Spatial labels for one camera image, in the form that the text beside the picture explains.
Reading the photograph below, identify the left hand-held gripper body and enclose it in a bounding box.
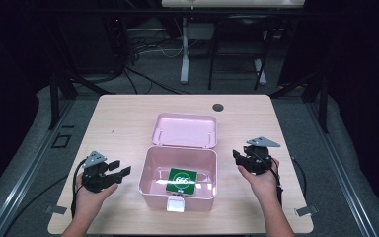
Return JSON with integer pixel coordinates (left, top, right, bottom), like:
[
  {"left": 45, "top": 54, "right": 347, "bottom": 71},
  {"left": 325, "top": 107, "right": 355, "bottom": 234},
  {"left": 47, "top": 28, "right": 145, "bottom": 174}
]
[{"left": 81, "top": 150, "right": 123, "bottom": 194}]

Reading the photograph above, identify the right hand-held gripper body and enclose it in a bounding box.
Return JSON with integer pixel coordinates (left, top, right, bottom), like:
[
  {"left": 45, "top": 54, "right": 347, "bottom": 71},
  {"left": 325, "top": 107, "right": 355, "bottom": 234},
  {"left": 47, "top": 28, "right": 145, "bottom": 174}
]
[{"left": 242, "top": 136, "right": 281, "bottom": 176}]

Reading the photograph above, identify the pink storage box with lid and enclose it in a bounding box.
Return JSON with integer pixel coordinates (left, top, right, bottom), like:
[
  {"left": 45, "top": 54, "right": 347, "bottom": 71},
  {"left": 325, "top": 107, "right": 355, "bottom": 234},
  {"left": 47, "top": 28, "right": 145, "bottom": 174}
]
[{"left": 138, "top": 112, "right": 219, "bottom": 213}]

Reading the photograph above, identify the green card with white circle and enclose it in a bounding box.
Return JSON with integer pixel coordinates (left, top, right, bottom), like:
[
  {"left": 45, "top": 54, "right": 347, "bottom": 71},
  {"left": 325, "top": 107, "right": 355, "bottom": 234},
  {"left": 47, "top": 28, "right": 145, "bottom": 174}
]
[{"left": 165, "top": 167, "right": 198, "bottom": 196}]

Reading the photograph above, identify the person's left hand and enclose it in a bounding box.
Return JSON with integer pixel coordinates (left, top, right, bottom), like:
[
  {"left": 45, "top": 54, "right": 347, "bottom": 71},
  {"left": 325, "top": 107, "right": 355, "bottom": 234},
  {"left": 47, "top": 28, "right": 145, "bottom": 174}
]
[{"left": 74, "top": 182, "right": 119, "bottom": 217}]

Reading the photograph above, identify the person's right hand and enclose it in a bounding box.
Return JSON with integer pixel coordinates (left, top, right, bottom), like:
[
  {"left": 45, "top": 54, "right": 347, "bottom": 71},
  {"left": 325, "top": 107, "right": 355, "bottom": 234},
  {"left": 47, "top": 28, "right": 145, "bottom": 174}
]
[{"left": 237, "top": 158, "right": 281, "bottom": 207}]

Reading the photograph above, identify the black chair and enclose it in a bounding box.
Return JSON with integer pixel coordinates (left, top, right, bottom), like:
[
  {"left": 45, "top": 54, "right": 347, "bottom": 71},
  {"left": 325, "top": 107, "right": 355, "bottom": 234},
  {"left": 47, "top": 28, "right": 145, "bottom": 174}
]
[{"left": 207, "top": 14, "right": 277, "bottom": 92}]

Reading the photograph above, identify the white desk with legs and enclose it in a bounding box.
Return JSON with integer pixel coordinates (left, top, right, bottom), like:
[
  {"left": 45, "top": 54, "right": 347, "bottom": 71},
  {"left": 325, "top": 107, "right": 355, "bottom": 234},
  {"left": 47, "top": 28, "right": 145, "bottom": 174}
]
[{"left": 161, "top": 0, "right": 306, "bottom": 85}]

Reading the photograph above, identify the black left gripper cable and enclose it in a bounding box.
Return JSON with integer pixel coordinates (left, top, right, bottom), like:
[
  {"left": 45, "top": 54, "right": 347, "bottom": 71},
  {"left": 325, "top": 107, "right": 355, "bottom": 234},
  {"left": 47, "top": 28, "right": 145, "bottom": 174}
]
[{"left": 3, "top": 158, "right": 87, "bottom": 237}]

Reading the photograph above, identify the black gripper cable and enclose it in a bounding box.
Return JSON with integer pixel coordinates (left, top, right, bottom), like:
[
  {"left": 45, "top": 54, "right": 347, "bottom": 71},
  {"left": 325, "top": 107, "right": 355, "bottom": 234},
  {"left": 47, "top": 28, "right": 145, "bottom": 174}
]
[
  {"left": 3, "top": 158, "right": 87, "bottom": 237},
  {"left": 269, "top": 156, "right": 308, "bottom": 208}
]

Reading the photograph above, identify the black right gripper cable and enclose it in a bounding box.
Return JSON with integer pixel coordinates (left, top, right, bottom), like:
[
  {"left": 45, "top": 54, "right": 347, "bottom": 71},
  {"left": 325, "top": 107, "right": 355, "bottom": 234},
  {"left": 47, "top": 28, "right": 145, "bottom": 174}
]
[{"left": 269, "top": 156, "right": 308, "bottom": 208}]

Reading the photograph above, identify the grey metal table bracket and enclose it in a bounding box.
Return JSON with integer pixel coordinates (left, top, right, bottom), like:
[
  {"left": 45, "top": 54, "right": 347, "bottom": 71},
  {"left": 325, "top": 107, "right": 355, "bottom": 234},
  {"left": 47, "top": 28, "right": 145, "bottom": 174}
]
[
  {"left": 294, "top": 204, "right": 319, "bottom": 218},
  {"left": 44, "top": 204, "right": 68, "bottom": 216}
]

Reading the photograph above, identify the black square floor frame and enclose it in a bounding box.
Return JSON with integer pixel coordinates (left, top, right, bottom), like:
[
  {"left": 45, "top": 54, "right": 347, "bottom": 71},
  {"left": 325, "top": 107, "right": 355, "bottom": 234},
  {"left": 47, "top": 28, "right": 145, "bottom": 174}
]
[{"left": 50, "top": 132, "right": 73, "bottom": 149}]

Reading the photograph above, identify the aluminium floor rail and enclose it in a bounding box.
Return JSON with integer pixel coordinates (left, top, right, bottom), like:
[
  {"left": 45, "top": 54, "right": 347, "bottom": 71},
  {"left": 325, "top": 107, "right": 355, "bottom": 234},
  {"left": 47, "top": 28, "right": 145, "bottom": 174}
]
[
  {"left": 304, "top": 98, "right": 379, "bottom": 237},
  {"left": 0, "top": 98, "right": 77, "bottom": 237}
]

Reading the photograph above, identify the black metal frame stand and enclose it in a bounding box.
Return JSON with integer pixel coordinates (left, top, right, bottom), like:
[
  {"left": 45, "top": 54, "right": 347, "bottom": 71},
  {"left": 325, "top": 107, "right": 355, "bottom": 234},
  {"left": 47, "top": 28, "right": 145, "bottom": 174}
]
[
  {"left": 269, "top": 70, "right": 330, "bottom": 134},
  {"left": 47, "top": 19, "right": 116, "bottom": 131}
]

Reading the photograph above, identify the bundle of floor cables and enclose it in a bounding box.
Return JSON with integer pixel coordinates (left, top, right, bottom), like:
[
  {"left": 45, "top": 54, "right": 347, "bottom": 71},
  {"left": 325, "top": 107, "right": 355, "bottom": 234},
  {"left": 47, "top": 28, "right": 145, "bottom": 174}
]
[{"left": 112, "top": 28, "right": 198, "bottom": 96}]

